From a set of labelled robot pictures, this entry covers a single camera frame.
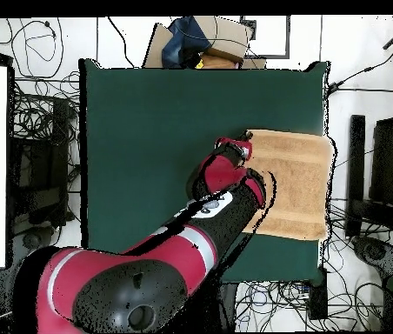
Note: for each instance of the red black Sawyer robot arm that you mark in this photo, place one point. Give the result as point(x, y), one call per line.
point(147, 264)

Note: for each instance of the blue denim garment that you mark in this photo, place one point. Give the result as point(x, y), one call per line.
point(182, 45)

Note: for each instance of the grey square floor frame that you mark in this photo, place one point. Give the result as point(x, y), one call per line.
point(288, 34)

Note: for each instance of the black upright bar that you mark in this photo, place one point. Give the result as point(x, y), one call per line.
point(356, 156)

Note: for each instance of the black equipment box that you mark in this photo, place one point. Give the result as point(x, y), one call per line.
point(48, 174)

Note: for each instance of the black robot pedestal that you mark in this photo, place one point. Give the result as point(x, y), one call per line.
point(228, 306)

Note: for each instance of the black square case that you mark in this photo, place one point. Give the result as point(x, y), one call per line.
point(387, 156)

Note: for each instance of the brown cardboard box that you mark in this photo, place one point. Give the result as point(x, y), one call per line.
point(227, 31)

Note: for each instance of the dark green table cloth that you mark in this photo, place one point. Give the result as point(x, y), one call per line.
point(147, 139)

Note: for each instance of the orange terry towel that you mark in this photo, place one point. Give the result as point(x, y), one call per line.
point(294, 174)

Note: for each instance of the black power adapter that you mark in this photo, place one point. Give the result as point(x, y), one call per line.
point(318, 295)

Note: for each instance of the small yellow item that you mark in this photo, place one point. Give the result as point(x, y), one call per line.
point(200, 64)

